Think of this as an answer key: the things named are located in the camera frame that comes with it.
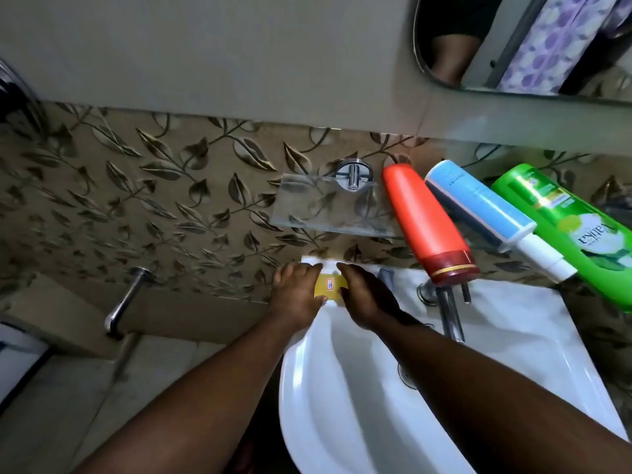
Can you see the chrome shelf bracket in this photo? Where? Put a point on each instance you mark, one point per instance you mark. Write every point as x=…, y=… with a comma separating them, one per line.
x=353, y=175

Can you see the blue white spray bottle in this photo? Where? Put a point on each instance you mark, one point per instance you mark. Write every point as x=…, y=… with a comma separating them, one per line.
x=479, y=204

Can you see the white wash basin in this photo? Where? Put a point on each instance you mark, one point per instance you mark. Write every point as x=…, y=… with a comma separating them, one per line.
x=494, y=330

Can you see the chrome sink drain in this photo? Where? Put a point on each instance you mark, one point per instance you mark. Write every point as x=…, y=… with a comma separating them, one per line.
x=404, y=377

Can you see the rounded wall mirror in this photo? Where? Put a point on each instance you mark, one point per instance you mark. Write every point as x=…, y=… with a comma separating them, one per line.
x=543, y=44

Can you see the chrome shower mixer valve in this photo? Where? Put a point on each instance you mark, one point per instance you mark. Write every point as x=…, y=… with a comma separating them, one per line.
x=17, y=103

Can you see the chrome wall spout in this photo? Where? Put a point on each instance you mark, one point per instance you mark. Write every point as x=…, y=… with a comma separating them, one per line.
x=123, y=303

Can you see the person's right hand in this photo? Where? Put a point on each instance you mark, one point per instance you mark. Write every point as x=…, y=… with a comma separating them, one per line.
x=370, y=303

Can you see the small yellow bottle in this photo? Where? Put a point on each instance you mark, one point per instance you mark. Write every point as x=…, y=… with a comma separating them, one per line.
x=328, y=287

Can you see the person's right forearm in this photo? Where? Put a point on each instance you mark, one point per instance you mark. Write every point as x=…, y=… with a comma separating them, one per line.
x=494, y=414

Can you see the red bottle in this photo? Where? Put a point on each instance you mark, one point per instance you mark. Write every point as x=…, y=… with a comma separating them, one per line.
x=424, y=217

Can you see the glass wall shelf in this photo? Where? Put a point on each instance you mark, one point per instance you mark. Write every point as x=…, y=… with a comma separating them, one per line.
x=306, y=207

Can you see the person's left hand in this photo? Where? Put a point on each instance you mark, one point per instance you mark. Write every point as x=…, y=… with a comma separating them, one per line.
x=294, y=301

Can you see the green pump bottle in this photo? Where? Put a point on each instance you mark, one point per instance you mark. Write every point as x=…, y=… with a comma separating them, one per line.
x=568, y=222

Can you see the person's left forearm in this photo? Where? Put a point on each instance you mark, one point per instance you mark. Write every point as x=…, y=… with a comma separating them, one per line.
x=197, y=414

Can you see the chrome basin tap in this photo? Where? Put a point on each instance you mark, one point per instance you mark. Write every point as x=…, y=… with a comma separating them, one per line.
x=452, y=315

